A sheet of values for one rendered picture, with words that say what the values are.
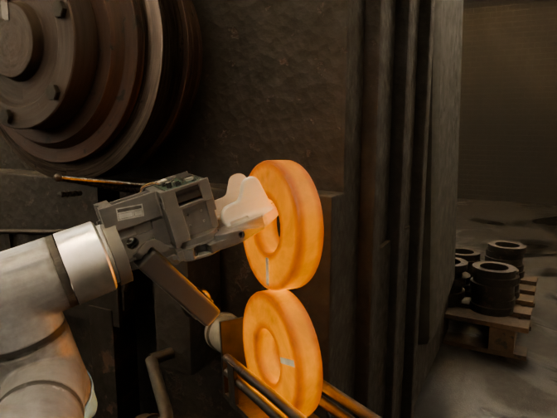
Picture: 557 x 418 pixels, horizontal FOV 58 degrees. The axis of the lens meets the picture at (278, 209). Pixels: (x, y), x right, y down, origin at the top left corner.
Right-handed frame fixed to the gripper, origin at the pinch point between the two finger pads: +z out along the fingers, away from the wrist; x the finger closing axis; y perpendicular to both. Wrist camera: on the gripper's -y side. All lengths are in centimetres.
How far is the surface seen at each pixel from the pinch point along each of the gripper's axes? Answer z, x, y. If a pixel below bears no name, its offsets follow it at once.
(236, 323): -6.6, 7.9, -16.1
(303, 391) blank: -6.6, -9.7, -17.4
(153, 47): -1.3, 28.5, 22.5
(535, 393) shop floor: 108, 53, -120
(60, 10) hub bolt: -12.5, 30.8, 30.3
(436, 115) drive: 81, 56, -9
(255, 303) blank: -5.5, 1.3, -11.0
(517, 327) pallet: 128, 74, -111
